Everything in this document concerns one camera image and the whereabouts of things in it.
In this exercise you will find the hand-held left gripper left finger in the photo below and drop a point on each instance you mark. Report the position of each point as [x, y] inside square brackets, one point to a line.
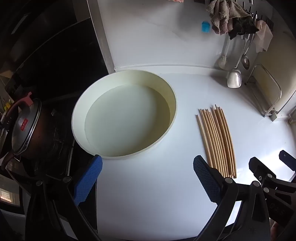
[89, 178]

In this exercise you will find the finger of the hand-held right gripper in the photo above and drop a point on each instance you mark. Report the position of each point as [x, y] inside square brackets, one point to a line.
[257, 165]
[286, 157]

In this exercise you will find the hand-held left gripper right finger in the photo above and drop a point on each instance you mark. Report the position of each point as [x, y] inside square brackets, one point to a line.
[205, 178]

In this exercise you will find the bundle of wooden chopsticks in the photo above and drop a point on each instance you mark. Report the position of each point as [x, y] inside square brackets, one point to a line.
[217, 139]

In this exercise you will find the white round basin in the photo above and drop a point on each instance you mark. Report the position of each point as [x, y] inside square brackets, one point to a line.
[127, 120]

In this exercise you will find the black gas stove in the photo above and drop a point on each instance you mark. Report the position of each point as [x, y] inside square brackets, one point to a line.
[64, 166]

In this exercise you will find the dark cooking pot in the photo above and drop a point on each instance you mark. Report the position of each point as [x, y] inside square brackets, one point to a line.
[49, 129]

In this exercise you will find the metal cutting board rack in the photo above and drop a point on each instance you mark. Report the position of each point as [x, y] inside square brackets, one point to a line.
[278, 89]

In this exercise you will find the metal spatula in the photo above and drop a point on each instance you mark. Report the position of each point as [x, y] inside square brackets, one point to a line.
[234, 78]

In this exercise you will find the pale cutting board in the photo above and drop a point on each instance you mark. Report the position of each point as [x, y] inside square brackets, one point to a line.
[285, 58]

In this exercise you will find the metal ladle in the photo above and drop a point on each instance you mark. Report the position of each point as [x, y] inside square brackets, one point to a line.
[245, 61]

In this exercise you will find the pale pink hanging cloth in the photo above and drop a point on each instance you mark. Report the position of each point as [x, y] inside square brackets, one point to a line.
[263, 34]

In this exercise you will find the dark hanging cloth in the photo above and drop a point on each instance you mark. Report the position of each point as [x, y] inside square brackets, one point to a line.
[242, 26]

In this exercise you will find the beige hanging towel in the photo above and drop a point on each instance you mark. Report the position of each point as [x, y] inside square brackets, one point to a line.
[223, 16]

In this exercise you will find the black hook rail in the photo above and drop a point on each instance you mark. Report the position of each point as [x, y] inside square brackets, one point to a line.
[259, 15]

